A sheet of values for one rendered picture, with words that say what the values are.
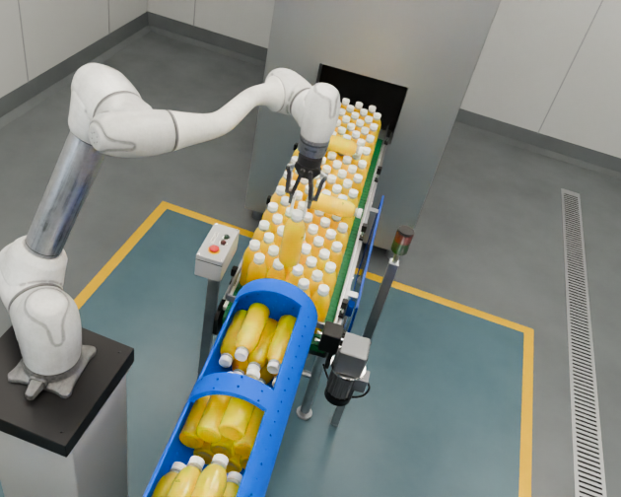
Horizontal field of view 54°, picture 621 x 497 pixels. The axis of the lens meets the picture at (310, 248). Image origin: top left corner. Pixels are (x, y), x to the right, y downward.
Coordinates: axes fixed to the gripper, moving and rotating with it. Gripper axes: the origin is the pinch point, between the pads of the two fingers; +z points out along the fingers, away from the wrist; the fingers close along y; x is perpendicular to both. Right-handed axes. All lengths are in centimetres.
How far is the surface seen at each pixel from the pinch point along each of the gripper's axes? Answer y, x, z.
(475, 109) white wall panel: 101, 389, 121
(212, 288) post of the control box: -26, 7, 55
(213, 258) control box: -25.5, -0.8, 32.7
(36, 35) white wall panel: -246, 245, 98
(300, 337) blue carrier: 12.7, -32.4, 23.9
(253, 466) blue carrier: 12, -78, 23
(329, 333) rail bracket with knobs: 21.7, -10.1, 42.1
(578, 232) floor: 191, 262, 139
